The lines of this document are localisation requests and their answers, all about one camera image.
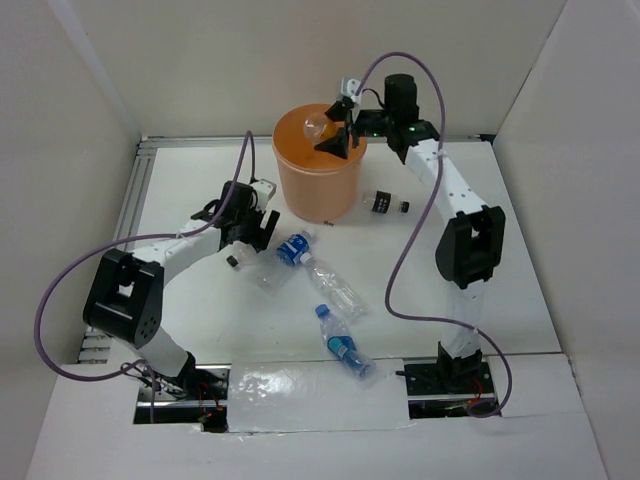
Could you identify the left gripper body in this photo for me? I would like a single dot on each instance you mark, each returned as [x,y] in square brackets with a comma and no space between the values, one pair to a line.
[250,223]

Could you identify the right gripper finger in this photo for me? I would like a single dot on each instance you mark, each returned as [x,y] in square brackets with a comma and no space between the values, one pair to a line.
[339,110]
[335,140]

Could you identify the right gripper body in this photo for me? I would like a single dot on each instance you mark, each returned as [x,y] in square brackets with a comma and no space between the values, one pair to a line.
[373,123]

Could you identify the orange juice bottle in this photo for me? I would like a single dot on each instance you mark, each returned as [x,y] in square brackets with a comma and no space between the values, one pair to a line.
[318,128]

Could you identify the Pepsi label clear bottle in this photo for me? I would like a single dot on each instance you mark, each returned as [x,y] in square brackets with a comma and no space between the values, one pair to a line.
[242,255]

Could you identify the blue label clear bottle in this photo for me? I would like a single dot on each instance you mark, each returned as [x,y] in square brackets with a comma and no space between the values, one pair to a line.
[280,263]

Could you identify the black label small bottle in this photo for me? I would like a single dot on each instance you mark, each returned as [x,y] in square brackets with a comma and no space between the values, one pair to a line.
[382,202]

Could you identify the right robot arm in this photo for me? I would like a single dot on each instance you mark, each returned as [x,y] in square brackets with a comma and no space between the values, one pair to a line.
[471,244]

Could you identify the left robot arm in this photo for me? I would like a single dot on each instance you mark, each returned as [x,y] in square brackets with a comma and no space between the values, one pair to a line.
[126,297]

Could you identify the orange plastic bin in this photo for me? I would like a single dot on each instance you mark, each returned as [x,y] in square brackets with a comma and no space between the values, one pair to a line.
[317,186]

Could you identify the clear white cap bottle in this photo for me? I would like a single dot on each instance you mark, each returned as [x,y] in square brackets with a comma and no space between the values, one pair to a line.
[333,288]

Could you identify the blue cap crushed bottle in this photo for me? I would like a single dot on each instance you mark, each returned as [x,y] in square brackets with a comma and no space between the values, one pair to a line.
[340,343]

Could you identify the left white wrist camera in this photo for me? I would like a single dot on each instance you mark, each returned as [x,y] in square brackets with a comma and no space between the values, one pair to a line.
[264,191]

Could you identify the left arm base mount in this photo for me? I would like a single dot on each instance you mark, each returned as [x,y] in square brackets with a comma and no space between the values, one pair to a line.
[197,396]

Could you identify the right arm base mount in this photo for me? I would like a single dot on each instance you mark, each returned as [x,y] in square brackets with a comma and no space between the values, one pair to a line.
[449,387]

